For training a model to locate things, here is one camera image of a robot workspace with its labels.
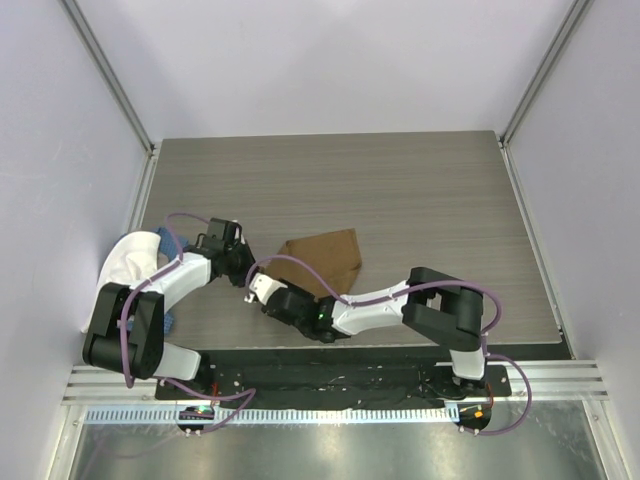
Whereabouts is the aluminium front rail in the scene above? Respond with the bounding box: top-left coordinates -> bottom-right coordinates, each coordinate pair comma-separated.
62,360 -> 608,409

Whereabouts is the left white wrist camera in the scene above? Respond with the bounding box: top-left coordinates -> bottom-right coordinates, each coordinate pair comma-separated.
232,220 -> 247,245

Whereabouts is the brown cloth napkin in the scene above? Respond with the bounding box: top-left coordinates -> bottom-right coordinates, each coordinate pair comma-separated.
264,229 -> 362,298

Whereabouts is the blue checkered cloth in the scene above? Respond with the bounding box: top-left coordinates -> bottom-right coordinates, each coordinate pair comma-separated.
150,226 -> 178,335

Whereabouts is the slotted cable duct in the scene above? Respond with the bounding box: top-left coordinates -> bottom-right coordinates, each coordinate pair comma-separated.
84,405 -> 459,426

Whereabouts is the white cloth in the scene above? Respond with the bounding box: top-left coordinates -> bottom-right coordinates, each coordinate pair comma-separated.
81,231 -> 161,334

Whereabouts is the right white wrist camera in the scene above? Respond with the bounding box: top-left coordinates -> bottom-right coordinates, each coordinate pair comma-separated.
244,273 -> 288,305

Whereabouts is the left aluminium frame post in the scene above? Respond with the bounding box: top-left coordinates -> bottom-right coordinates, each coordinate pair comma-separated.
59,0 -> 155,156

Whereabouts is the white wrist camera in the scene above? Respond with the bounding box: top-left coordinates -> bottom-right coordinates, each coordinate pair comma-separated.
244,273 -> 288,305
232,220 -> 247,245

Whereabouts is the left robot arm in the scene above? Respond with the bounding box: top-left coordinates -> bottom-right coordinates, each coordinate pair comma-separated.
82,218 -> 255,399

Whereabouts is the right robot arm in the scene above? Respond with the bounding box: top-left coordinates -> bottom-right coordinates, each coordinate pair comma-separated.
247,267 -> 488,395

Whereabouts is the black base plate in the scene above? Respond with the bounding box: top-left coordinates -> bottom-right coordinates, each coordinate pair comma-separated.
186,346 -> 512,410

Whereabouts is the aluminium frame post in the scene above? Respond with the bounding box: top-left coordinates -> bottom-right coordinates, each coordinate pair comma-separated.
498,0 -> 593,148
59,0 -> 155,156

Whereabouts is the right aluminium frame post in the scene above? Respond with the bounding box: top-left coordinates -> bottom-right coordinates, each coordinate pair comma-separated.
498,0 -> 593,148

